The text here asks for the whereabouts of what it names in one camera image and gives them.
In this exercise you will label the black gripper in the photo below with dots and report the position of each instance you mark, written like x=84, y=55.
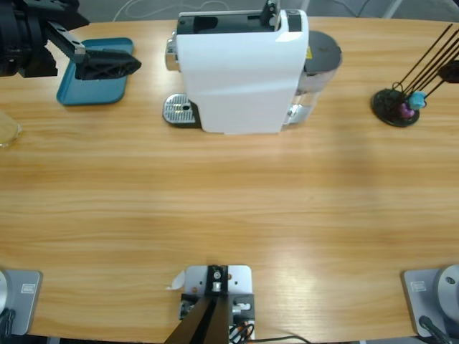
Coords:
x=21, y=43

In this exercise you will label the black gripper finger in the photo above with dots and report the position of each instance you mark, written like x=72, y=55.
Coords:
x=452, y=73

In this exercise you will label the blue coffee capsule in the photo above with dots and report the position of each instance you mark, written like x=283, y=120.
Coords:
x=418, y=100

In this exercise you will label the clear drinking glass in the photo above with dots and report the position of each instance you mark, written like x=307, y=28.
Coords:
x=7, y=129

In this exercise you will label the white capsule coffee machine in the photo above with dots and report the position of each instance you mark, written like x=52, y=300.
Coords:
x=244, y=79

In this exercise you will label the purple coffee capsule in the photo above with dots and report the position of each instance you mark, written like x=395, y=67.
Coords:
x=407, y=110

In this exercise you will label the teal plastic tray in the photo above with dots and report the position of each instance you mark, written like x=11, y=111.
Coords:
x=93, y=91

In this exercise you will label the white table leg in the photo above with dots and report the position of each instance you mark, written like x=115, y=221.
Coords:
x=305, y=4
x=393, y=7

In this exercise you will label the clear water tank dark lid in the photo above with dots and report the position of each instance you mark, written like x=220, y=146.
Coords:
x=322, y=53

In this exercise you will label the white tape tab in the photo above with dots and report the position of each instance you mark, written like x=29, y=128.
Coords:
x=177, y=281

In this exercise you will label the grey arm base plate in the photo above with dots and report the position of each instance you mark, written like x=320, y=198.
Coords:
x=419, y=301
x=25, y=301

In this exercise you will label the black camera post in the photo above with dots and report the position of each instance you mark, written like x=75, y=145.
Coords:
x=206, y=322

